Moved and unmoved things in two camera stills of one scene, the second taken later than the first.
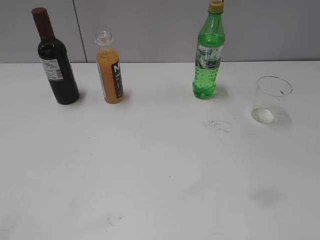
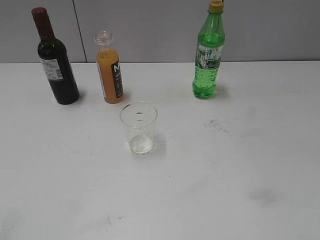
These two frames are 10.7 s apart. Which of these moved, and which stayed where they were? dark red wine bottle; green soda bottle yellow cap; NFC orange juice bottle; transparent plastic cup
Moved: transparent plastic cup
Stayed: NFC orange juice bottle; green soda bottle yellow cap; dark red wine bottle
